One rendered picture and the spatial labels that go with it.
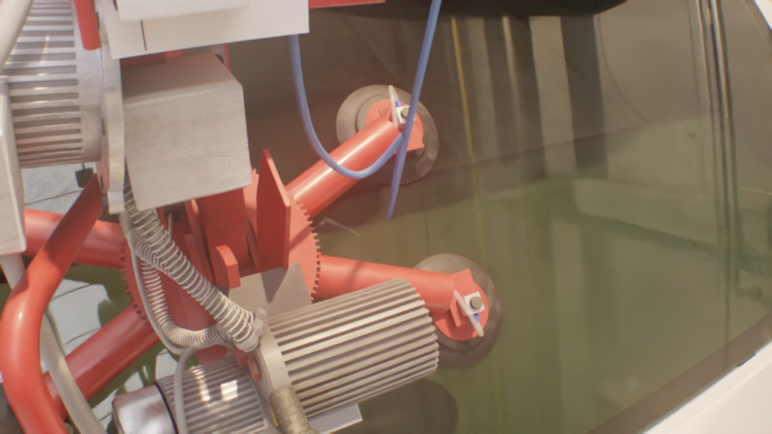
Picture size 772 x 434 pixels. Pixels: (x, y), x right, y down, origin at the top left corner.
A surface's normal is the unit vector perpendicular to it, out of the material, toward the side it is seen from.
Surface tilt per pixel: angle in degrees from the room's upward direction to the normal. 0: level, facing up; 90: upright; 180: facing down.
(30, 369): 59
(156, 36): 73
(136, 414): 9
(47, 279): 52
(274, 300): 26
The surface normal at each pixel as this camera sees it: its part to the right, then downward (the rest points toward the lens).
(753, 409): 0.51, 0.11
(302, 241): 0.34, -0.29
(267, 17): 0.47, 0.48
